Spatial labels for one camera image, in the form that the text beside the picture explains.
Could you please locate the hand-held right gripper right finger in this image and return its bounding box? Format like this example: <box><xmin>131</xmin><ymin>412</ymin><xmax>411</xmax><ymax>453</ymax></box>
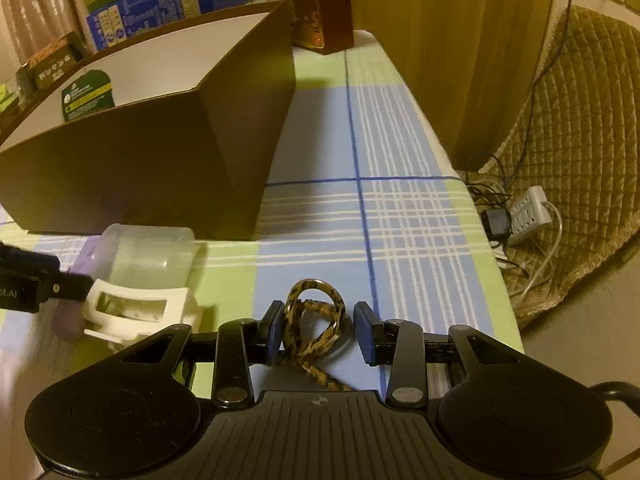
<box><xmin>353</xmin><ymin>301</ymin><xmax>526</xmax><ymax>406</ymax></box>

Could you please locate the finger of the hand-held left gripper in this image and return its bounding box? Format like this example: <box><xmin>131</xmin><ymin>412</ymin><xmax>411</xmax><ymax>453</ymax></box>
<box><xmin>0</xmin><ymin>242</ymin><xmax>61</xmax><ymax>277</ymax></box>
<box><xmin>36</xmin><ymin>269</ymin><xmax>96</xmax><ymax>305</ymax></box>

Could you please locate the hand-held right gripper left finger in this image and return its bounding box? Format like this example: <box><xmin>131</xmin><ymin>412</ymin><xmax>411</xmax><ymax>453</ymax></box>
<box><xmin>107</xmin><ymin>300</ymin><xmax>286</xmax><ymax>408</ymax></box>

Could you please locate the leopard print hair tie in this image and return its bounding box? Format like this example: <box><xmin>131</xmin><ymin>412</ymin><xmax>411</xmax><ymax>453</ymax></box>
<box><xmin>277</xmin><ymin>277</ymin><xmax>358</xmax><ymax>392</ymax></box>

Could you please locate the brown cardboard box white inside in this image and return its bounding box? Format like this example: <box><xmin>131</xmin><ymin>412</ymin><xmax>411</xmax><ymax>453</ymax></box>
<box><xmin>0</xmin><ymin>0</ymin><xmax>297</xmax><ymax>241</ymax></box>

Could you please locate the dark green packet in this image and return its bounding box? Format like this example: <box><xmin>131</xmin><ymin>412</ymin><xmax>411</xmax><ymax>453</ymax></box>
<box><xmin>61</xmin><ymin>69</ymin><xmax>117</xmax><ymax>122</ymax></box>

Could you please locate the checked cloth-covered desktop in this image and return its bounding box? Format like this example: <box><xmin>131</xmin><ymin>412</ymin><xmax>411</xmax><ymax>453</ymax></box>
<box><xmin>0</xmin><ymin>30</ymin><xmax>526</xmax><ymax>401</ymax></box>

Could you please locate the purple tube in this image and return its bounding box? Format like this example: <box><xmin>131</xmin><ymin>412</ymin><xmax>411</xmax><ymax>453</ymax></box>
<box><xmin>52</xmin><ymin>237</ymin><xmax>103</xmax><ymax>341</ymax></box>

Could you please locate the clear plastic container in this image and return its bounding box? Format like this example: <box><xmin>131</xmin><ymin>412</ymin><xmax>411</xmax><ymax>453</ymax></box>
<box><xmin>92</xmin><ymin>223</ymin><xmax>197</xmax><ymax>293</ymax></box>

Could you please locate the black charger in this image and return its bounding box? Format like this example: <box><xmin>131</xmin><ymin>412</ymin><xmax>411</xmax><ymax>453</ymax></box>
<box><xmin>481</xmin><ymin>208</ymin><xmax>512</xmax><ymax>241</ymax></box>

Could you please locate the brown printed small box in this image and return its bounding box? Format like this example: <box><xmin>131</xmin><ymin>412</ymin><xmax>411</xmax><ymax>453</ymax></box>
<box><xmin>15</xmin><ymin>31</ymin><xmax>86</xmax><ymax>93</ymax></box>

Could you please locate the white power strip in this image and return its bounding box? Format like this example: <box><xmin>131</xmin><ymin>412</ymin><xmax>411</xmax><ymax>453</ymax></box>
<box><xmin>505</xmin><ymin>186</ymin><xmax>553</xmax><ymax>246</ymax></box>

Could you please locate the beige curtain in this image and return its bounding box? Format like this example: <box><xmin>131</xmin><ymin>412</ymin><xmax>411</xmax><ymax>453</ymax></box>
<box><xmin>0</xmin><ymin>0</ymin><xmax>96</xmax><ymax>61</ymax></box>

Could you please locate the blue carton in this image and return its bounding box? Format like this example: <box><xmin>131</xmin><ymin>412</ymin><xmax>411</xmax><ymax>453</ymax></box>
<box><xmin>86</xmin><ymin>0</ymin><xmax>271</xmax><ymax>53</ymax></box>

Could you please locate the quilted tan cushion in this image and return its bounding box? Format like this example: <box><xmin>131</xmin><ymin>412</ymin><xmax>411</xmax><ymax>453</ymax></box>
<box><xmin>467</xmin><ymin>6</ymin><xmax>640</xmax><ymax>331</ymax></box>

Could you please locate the mustard curtain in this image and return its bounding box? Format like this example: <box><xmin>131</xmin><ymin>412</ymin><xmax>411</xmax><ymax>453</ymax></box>
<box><xmin>347</xmin><ymin>0</ymin><xmax>558</xmax><ymax>171</ymax></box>

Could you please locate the brown box with white top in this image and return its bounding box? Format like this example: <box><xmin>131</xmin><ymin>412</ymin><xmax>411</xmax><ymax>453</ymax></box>
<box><xmin>311</xmin><ymin>0</ymin><xmax>355</xmax><ymax>55</ymax></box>

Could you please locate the dark patterned brown box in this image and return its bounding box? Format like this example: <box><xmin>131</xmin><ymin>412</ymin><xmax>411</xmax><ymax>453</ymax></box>
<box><xmin>276</xmin><ymin>0</ymin><xmax>326</xmax><ymax>53</ymax></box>

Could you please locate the white cable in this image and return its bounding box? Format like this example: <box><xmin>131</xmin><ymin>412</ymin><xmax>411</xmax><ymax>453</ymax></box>
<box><xmin>520</xmin><ymin>202</ymin><xmax>565</xmax><ymax>301</ymax></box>

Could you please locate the black cable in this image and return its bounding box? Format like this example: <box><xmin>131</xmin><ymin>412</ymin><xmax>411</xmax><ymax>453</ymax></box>
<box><xmin>460</xmin><ymin>0</ymin><xmax>621</xmax><ymax>196</ymax></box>

